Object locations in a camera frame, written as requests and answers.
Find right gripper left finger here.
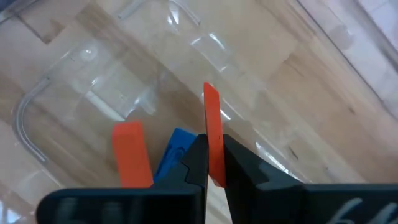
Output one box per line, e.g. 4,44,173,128
35,133,209,224

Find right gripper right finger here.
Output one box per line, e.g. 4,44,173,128
222,133,398,224

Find blue eraser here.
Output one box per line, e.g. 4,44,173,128
153,126,197,184

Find orange eraser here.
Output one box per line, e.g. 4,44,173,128
111,120,154,189
203,82,227,189

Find clear plastic bin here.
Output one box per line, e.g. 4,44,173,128
11,0,312,194

